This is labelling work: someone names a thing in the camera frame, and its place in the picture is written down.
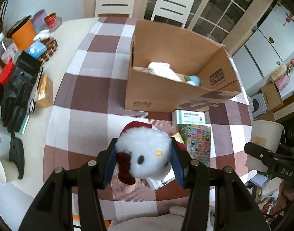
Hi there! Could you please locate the brown white checkered tablecloth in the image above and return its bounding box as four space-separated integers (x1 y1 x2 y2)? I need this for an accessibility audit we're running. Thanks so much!
43 17 257 221

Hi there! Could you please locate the small orange cardboard box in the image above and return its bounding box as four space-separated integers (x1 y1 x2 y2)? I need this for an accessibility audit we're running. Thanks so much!
36 74 53 109

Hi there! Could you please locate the white refrigerator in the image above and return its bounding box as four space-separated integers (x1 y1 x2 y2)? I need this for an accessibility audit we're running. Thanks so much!
233 5 294 89

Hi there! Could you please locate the black leather glove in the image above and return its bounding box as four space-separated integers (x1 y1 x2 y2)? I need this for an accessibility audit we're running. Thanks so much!
1 52 41 133

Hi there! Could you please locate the small red cup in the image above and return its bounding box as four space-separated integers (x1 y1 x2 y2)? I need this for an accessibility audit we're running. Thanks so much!
44 13 57 28

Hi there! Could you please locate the light blue tissue pack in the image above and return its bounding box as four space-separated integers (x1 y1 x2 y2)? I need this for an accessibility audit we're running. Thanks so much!
26 40 47 59

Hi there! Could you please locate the small gold box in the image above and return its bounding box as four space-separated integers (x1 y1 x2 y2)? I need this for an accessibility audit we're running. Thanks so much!
171 132 185 144

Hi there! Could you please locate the large cardboard box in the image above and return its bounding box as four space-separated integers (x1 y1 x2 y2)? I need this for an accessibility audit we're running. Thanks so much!
124 20 242 113

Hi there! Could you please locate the green colourful game box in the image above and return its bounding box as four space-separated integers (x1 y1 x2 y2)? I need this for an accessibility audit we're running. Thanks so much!
179 124 211 167

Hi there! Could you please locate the teal edged notebook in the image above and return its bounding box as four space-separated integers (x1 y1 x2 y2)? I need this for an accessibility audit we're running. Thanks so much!
18 115 30 135

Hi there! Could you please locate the white clear packaged box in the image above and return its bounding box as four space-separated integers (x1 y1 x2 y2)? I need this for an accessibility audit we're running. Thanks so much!
146 168 175 190

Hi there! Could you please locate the white paper bucket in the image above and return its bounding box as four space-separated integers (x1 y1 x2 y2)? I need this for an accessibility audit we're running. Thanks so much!
246 121 284 173

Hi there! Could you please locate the brown beaded trivet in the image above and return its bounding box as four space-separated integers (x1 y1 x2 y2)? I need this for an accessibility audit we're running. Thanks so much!
38 37 58 65

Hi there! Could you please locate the black slotted spatula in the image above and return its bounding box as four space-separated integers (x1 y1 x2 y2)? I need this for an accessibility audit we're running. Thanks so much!
9 132 25 180

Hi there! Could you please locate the white green medicine box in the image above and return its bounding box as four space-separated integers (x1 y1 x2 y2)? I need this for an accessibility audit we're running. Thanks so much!
171 110 206 126

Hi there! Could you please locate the lilac cup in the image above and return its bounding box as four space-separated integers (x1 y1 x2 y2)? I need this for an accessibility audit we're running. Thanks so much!
32 9 47 33

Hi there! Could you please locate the white paper cup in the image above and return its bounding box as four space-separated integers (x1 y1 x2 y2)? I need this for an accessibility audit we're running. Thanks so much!
0 159 19 185

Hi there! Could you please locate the orange paper cup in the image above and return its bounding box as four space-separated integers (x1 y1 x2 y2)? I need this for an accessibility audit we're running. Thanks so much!
7 15 36 51

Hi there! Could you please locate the white red plush toy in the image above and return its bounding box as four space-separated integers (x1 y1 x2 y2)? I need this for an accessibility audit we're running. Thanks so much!
116 121 174 185

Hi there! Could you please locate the white fluffy towel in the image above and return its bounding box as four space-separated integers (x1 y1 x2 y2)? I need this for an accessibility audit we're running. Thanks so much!
139 62 182 82

